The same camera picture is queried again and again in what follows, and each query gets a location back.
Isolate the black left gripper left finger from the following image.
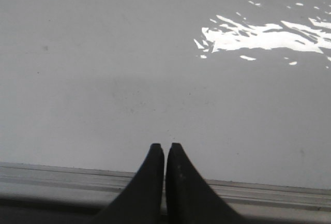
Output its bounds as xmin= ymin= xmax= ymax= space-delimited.
xmin=89 ymin=143 xmax=164 ymax=223

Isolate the white whiteboard with metal frame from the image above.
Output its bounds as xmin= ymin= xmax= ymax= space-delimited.
xmin=1 ymin=0 xmax=330 ymax=211

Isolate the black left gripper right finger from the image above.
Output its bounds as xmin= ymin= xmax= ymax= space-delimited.
xmin=165 ymin=143 xmax=248 ymax=223

